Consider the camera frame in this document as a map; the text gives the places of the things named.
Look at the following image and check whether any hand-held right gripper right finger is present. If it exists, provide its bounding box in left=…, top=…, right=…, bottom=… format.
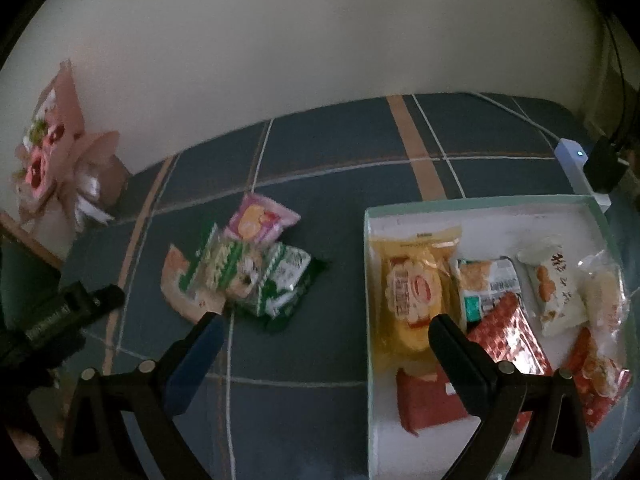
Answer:
left=428, top=313, right=592, bottom=480

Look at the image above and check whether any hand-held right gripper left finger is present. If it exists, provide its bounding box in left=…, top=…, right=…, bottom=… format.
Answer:
left=59, top=311, right=226, bottom=480

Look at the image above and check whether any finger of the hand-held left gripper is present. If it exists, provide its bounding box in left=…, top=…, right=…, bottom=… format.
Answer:
left=80, top=284, right=126, bottom=328

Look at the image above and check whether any plain red snack packet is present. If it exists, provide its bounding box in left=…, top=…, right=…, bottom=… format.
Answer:
left=396, top=360, right=473, bottom=436

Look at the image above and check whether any shiny red checkered snack packet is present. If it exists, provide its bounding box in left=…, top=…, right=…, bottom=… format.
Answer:
left=467, top=290, right=553, bottom=376

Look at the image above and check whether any peach snack packet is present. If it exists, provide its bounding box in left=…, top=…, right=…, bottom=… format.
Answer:
left=160, top=244, right=228, bottom=323

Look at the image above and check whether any white and green snack packet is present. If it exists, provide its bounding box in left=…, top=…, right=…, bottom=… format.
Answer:
left=451, top=255, right=521, bottom=333

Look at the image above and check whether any light green snack packet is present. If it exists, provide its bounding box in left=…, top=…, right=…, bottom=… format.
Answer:
left=180, top=222, right=266, bottom=306

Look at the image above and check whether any dark green snack packet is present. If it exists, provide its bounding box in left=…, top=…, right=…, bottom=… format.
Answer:
left=240, top=242, right=328, bottom=333

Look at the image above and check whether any white orange-print snack packet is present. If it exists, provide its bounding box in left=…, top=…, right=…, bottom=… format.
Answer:
left=516, top=242, right=590, bottom=338

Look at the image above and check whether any red orange-print snack packet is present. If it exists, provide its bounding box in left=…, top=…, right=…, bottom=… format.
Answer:
left=565, top=327, right=632, bottom=431

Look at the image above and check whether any pink snack packet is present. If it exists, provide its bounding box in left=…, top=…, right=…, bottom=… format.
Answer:
left=223, top=192, right=302, bottom=246

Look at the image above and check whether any white pale-green-edged box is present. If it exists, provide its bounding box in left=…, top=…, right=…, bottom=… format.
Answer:
left=364, top=194, right=632, bottom=480

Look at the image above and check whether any clear bun packet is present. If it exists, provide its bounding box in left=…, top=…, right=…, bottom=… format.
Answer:
left=580, top=247, right=628, bottom=333

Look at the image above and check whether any yellow snack packet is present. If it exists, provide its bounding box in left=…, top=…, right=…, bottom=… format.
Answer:
left=368, top=225, right=463, bottom=373

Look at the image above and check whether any plaid blue blanket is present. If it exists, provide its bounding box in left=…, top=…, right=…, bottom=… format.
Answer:
left=27, top=91, right=626, bottom=480

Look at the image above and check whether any pink flower bouquet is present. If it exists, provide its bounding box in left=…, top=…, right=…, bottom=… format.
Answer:
left=12, top=59, right=132, bottom=233

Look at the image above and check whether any white power strip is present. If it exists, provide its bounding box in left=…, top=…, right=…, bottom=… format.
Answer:
left=554, top=137, right=613, bottom=213

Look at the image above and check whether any wooden rail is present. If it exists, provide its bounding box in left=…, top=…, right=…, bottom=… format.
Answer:
left=0, top=212, right=63, bottom=268

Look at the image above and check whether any black cable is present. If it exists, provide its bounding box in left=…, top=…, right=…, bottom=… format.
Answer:
left=602, top=10, right=640, bottom=151

